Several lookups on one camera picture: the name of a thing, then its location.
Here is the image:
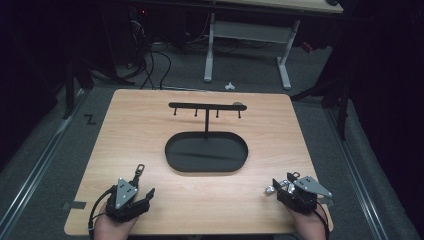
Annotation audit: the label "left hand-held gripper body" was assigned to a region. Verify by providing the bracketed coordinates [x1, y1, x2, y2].
[105, 177, 151, 224]

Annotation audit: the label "black floor cables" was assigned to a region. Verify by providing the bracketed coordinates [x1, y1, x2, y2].
[126, 39, 173, 90]

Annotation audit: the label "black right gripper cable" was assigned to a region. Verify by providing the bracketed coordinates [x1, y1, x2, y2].
[313, 199, 332, 240]

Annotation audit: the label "person's right hand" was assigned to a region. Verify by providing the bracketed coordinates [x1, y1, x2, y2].
[288, 206, 329, 240]

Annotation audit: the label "black tripod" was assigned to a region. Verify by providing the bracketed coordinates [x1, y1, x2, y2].
[291, 76, 351, 141]

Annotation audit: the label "silver bunch of keys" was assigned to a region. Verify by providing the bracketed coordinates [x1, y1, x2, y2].
[264, 171, 301, 196]

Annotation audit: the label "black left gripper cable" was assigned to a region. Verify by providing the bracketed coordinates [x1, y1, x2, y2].
[87, 185, 118, 239]

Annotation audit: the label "black key rack with tray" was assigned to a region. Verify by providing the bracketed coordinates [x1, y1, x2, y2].
[164, 101, 249, 174]

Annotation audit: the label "black stand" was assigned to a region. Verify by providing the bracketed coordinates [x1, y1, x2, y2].
[63, 56, 134, 120]

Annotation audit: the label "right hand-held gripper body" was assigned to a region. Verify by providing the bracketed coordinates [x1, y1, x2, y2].
[276, 175, 333, 215]

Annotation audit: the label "person's left hand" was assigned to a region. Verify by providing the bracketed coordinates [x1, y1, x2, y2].
[94, 203, 139, 240]

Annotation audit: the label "metal floor rail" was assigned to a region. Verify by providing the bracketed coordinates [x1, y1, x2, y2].
[0, 89, 84, 231]
[324, 106, 389, 240]

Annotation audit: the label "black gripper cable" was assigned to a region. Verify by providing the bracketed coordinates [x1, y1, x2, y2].
[87, 185, 118, 239]
[313, 199, 332, 240]

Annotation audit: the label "white-legged desk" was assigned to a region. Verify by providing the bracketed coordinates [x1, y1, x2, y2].
[203, 0, 344, 90]

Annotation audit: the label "black keychain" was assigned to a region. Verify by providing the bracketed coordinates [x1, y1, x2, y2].
[134, 163, 146, 182]

